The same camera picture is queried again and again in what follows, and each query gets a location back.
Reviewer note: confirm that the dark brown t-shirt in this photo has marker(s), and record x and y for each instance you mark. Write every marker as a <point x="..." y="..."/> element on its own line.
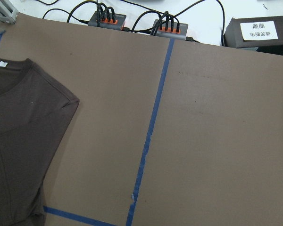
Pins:
<point x="35" y="112"/>

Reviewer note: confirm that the grey usb hub right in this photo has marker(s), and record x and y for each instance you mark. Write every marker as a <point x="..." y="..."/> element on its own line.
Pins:
<point x="173" y="30"/>

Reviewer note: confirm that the grey usb hub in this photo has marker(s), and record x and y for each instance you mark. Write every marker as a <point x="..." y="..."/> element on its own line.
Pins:
<point x="173" y="30"/>
<point x="114" y="21"/>

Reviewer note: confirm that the grey usb hub left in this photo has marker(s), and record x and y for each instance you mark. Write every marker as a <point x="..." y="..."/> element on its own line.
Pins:
<point x="114" y="21"/>

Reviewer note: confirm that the dark box with white label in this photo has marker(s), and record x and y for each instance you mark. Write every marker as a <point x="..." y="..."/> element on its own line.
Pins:
<point x="261" y="34"/>

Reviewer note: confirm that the aluminium frame post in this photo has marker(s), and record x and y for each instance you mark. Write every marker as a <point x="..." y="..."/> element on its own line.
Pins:
<point x="8" y="13"/>

